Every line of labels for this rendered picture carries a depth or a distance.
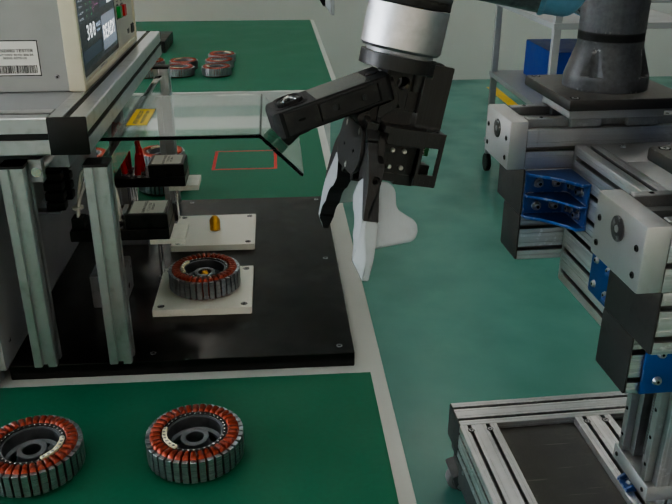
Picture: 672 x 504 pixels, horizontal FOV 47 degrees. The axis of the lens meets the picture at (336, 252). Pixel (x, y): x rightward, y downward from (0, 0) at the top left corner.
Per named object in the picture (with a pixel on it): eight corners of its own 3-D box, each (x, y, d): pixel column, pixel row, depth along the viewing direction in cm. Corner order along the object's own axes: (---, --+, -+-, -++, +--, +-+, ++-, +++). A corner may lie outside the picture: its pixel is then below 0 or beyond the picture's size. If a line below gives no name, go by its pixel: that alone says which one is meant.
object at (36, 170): (126, 80, 152) (125, 65, 151) (42, 183, 96) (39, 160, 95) (118, 80, 152) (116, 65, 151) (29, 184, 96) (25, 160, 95)
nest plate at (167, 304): (253, 271, 132) (253, 264, 132) (252, 313, 118) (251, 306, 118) (164, 274, 131) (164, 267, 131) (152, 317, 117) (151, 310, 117)
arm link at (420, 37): (384, 1, 66) (356, -6, 73) (372, 56, 67) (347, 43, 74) (463, 17, 68) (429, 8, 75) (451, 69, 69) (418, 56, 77)
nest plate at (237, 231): (256, 219, 154) (255, 213, 154) (254, 249, 140) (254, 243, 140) (179, 221, 153) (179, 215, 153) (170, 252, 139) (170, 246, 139)
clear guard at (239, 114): (298, 129, 126) (297, 93, 124) (304, 176, 105) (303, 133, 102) (94, 133, 124) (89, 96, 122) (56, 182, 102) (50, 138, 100)
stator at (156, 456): (224, 415, 98) (223, 391, 96) (259, 467, 89) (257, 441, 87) (136, 442, 93) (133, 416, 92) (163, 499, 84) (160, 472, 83)
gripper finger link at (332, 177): (365, 232, 86) (396, 180, 78) (314, 227, 84) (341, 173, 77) (362, 209, 87) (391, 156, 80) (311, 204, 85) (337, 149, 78)
